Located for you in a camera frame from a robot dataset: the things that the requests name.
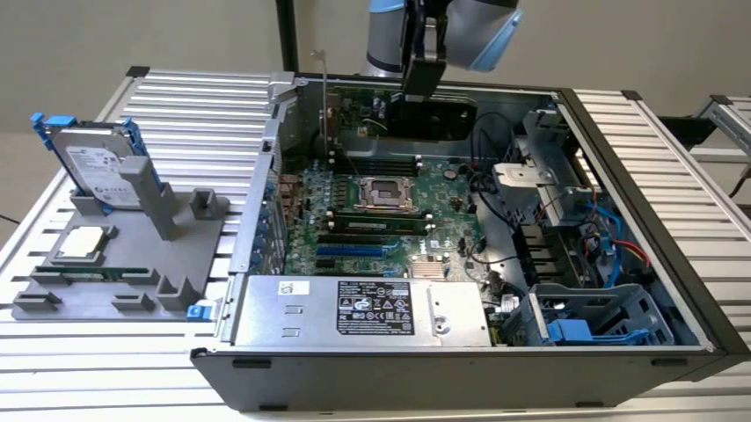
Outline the CPU socket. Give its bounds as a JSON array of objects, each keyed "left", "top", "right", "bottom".
[{"left": 356, "top": 174, "right": 414, "bottom": 208}]

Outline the silver power supply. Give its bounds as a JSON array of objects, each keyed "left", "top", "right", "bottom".
[{"left": 231, "top": 274, "right": 494, "bottom": 348}]

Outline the black rail bracket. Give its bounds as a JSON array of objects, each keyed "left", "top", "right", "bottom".
[{"left": 655, "top": 114, "right": 718, "bottom": 149}]

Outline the green RAM stick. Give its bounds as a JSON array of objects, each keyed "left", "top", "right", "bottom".
[{"left": 35, "top": 265, "right": 151, "bottom": 282}]

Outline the green motherboard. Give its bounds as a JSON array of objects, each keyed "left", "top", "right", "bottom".
[{"left": 280, "top": 153, "right": 486, "bottom": 280}]

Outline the silver chipset heatsink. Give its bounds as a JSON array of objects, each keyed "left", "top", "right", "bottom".
[{"left": 410, "top": 262, "right": 451, "bottom": 280}]

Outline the red wire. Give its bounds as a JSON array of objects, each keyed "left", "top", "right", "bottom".
[{"left": 612, "top": 236, "right": 654, "bottom": 269}]

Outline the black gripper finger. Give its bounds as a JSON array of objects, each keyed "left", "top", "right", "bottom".
[{"left": 400, "top": 0, "right": 452, "bottom": 103}]

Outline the grey disk bay cage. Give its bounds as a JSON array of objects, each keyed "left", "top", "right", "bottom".
[{"left": 503, "top": 283, "right": 677, "bottom": 348}]

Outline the metal socket cover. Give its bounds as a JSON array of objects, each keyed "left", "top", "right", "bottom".
[{"left": 360, "top": 176, "right": 412, "bottom": 207}]

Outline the hard disk blue carrier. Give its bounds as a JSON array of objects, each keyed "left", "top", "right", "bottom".
[{"left": 27, "top": 112, "right": 163, "bottom": 217}]

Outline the green black graphics card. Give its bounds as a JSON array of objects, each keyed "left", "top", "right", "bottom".
[{"left": 308, "top": 47, "right": 480, "bottom": 156}]

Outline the silver drive cage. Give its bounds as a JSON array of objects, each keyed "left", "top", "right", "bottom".
[{"left": 491, "top": 108, "right": 598, "bottom": 228}]

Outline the metal IO port block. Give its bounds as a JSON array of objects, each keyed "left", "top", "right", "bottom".
[{"left": 279, "top": 173, "right": 302, "bottom": 210}]

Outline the blue data wire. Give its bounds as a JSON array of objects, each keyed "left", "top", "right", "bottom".
[{"left": 578, "top": 197, "right": 627, "bottom": 287}]

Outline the grey parts rack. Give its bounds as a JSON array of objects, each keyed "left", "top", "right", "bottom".
[{"left": 11, "top": 156, "right": 234, "bottom": 324}]

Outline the aluminium frame rail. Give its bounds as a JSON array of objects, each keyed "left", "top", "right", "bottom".
[{"left": 689, "top": 94, "right": 751, "bottom": 166}]

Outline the black stand pole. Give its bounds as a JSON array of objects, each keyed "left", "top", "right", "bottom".
[{"left": 274, "top": 0, "right": 302, "bottom": 74}]

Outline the black expansion slot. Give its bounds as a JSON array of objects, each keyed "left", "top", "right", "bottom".
[{"left": 319, "top": 234, "right": 388, "bottom": 247}]

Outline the blue expansion slot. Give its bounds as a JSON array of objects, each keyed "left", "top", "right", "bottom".
[{"left": 316, "top": 245, "right": 386, "bottom": 259}]

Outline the long black looped wire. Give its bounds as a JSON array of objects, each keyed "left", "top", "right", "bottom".
[{"left": 468, "top": 111, "right": 515, "bottom": 177}]

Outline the black silver PC case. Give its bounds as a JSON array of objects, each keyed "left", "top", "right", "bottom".
[{"left": 191, "top": 72, "right": 750, "bottom": 414}]

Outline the blue disk bay latch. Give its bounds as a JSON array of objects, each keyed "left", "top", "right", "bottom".
[{"left": 548, "top": 318, "right": 652, "bottom": 346}]

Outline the blue case latch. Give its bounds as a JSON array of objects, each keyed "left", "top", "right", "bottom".
[{"left": 184, "top": 302, "right": 214, "bottom": 324}]

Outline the silver CPU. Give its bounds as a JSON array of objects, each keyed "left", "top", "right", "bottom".
[{"left": 62, "top": 227, "right": 111, "bottom": 256}]

